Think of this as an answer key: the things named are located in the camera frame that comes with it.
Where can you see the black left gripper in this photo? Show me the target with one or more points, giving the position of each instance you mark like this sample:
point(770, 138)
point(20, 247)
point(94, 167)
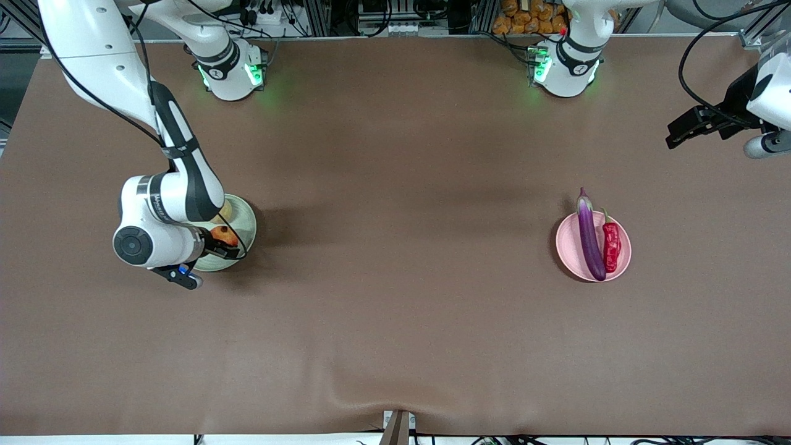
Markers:
point(733, 99)

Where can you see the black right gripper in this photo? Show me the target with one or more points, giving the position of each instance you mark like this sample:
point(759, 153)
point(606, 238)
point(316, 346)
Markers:
point(212, 243)

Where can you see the red pomegranate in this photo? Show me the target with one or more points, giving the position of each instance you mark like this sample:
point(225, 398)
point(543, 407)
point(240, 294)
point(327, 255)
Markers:
point(224, 236)

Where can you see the yellow pink peach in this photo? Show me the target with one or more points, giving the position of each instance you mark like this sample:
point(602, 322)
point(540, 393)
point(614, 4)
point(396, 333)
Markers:
point(226, 211)

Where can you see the red chili pepper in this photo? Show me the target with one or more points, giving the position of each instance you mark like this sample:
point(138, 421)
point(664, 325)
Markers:
point(611, 244)

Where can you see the purple eggplant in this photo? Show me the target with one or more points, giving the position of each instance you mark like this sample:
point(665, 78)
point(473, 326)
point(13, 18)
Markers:
point(590, 238)

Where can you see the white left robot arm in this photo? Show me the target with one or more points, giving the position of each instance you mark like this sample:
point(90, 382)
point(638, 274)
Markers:
point(571, 71)

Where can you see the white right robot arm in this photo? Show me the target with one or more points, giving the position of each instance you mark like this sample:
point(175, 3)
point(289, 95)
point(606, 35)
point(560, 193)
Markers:
point(93, 37)

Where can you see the pale green round plate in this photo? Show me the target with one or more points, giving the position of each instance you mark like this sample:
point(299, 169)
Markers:
point(242, 225)

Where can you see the pink round plate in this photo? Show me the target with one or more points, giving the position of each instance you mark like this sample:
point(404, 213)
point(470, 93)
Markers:
point(571, 246)

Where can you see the brown table mat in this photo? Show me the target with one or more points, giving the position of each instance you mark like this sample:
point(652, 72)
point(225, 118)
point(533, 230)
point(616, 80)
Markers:
point(395, 358)

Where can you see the bag of orange snacks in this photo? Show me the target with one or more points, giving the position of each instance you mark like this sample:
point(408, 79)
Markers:
point(525, 18)

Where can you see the white power strip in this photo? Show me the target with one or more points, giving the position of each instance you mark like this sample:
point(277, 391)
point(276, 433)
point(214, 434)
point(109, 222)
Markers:
point(266, 18)

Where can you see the aluminium frame rail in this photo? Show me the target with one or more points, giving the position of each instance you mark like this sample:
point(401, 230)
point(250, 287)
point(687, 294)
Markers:
point(18, 25)
point(757, 34)

